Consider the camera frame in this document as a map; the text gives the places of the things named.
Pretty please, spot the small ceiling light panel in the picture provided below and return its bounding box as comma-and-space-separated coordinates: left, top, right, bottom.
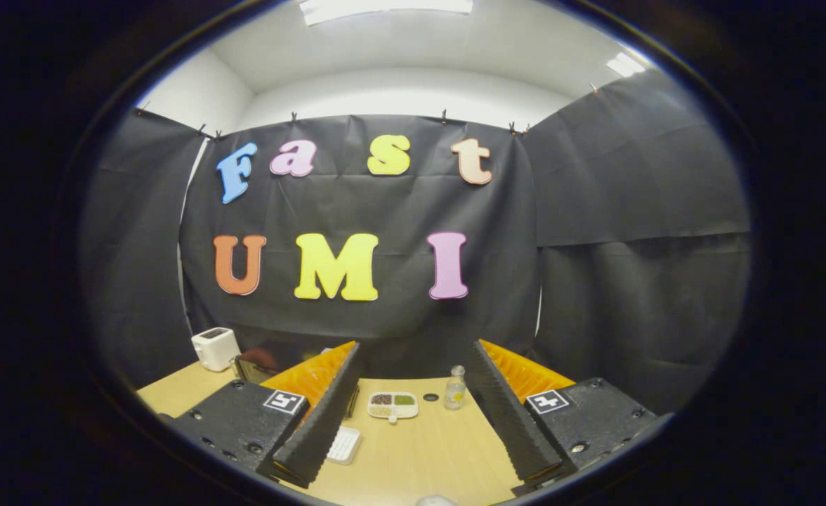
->
605, 52, 646, 79

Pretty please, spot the black toaster oven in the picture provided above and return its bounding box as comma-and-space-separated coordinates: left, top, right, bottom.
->
232, 343, 362, 420

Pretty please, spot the clear bottle with yellow label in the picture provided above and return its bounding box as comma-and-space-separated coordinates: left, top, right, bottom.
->
444, 365, 467, 411

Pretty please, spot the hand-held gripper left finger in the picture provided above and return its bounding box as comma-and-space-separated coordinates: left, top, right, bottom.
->
157, 341, 365, 489

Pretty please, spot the white rectangular tray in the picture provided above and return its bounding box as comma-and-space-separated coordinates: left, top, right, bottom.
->
325, 425, 363, 466

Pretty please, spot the white divided dish with grains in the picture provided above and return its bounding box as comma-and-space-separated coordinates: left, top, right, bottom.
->
367, 391, 419, 424

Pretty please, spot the white toaster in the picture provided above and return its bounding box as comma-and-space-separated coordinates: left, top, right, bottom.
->
191, 327, 242, 372

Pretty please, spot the long ceiling light panel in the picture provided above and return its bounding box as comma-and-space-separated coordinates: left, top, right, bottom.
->
299, 0, 474, 26

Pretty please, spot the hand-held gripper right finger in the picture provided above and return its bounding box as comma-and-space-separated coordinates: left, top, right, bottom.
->
464, 339, 667, 494

